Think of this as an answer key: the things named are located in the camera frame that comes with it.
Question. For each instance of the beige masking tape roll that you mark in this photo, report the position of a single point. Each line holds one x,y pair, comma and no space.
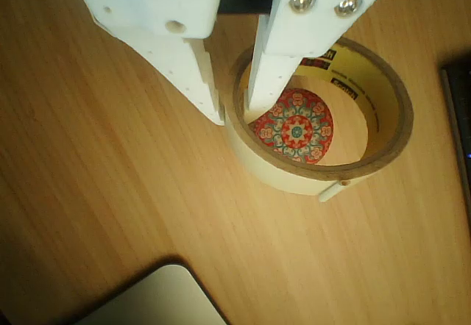
279,179

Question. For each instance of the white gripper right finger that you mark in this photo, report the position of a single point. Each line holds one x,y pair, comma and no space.
294,31

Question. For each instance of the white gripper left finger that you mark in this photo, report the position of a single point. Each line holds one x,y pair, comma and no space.
187,78

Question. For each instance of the silver laptop corner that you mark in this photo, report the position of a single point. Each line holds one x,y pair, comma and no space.
158,299

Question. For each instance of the red mandala coaster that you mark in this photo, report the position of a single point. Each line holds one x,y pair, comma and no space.
294,132

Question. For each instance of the black keyboard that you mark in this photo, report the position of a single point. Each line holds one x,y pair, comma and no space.
460,119

